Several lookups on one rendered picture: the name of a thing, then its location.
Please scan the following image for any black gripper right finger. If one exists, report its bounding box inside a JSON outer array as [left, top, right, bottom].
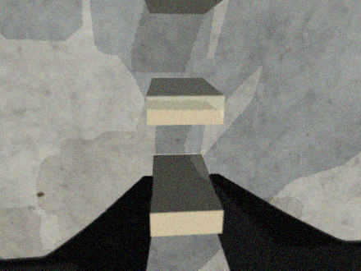
[[209, 173, 361, 271]]

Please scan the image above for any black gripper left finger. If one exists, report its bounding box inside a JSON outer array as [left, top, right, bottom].
[[0, 176, 153, 271]]

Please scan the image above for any beige rectangular block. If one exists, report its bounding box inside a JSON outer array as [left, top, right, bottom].
[[146, 78, 225, 126], [145, 0, 222, 14], [150, 154, 223, 237]]

